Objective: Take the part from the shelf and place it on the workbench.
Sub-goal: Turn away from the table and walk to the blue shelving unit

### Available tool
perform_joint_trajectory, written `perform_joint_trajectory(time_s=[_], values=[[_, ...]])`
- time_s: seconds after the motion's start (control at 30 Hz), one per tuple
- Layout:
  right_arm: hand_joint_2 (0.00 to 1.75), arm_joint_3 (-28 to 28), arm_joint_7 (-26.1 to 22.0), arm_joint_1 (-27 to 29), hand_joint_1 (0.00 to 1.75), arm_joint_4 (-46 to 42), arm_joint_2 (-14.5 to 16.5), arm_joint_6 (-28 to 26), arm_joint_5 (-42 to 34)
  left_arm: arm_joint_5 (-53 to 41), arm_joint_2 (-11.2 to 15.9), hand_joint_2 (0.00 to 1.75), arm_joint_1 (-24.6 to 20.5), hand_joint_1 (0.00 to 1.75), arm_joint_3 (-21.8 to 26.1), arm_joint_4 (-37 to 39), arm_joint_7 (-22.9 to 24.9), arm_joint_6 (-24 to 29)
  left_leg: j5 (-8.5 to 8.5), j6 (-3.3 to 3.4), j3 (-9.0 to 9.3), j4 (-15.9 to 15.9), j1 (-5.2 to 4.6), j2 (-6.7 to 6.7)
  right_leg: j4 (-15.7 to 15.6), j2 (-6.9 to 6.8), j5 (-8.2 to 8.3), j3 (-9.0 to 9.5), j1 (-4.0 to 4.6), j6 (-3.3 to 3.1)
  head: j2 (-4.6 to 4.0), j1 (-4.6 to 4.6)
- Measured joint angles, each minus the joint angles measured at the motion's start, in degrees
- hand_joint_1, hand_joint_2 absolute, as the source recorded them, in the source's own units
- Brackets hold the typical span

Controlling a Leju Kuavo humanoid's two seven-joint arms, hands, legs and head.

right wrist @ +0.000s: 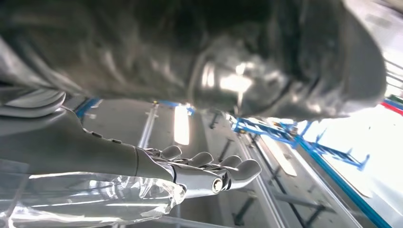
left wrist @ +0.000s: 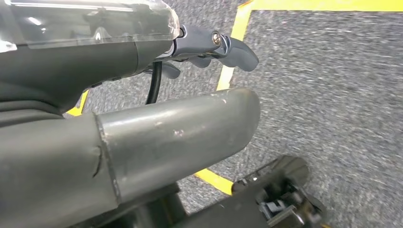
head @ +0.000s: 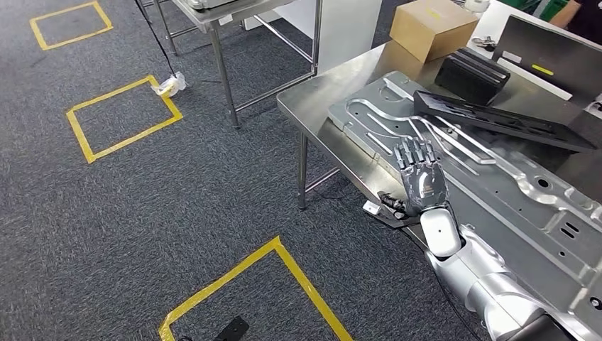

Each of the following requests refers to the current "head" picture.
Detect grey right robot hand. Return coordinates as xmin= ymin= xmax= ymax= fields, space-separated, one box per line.
xmin=378 ymin=136 xmax=451 ymax=218

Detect black plastic panel part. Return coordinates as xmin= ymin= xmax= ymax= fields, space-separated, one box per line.
xmin=412 ymin=90 xmax=598 ymax=154

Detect stainless steel workbench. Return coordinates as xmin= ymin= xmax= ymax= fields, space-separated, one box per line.
xmin=276 ymin=40 xmax=602 ymax=341

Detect large grey metal plate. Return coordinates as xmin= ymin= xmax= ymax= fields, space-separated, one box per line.
xmin=327 ymin=70 xmax=602 ymax=341

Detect black ribbed box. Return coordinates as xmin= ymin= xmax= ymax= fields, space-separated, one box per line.
xmin=433 ymin=47 xmax=512 ymax=107

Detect cardboard box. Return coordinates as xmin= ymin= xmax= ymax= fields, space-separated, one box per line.
xmin=389 ymin=0 xmax=481 ymax=65

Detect small metal keys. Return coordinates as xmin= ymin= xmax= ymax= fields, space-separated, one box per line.
xmin=471 ymin=36 xmax=498 ymax=53

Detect white panel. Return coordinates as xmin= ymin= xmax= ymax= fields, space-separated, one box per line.
xmin=244 ymin=0 xmax=383 ymax=75

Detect grey laptop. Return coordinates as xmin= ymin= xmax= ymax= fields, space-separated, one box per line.
xmin=491 ymin=13 xmax=602 ymax=109

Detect yellow floor tape square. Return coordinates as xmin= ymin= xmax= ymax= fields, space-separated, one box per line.
xmin=158 ymin=235 xmax=354 ymax=341
xmin=65 ymin=74 xmax=184 ymax=165

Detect green fabric item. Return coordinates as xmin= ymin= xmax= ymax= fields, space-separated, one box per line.
xmin=497 ymin=0 xmax=570 ymax=22

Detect person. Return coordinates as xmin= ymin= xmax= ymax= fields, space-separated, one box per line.
xmin=549 ymin=0 xmax=602 ymax=47

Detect stainless steel side table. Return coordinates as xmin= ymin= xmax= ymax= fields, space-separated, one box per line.
xmin=141 ymin=0 xmax=323 ymax=130

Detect crumpled clear plastic wrap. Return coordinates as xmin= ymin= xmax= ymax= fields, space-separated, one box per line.
xmin=150 ymin=71 xmax=188 ymax=99

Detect grey stamped metal plate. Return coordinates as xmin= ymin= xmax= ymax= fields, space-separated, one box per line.
xmin=187 ymin=0 xmax=241 ymax=11

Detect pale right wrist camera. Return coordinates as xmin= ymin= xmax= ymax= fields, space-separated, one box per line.
xmin=362 ymin=200 xmax=420 ymax=230

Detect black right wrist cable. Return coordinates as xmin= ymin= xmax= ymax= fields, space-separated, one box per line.
xmin=400 ymin=225 xmax=486 ymax=341

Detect black floor cable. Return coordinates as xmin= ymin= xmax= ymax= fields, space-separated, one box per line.
xmin=133 ymin=0 xmax=179 ymax=79

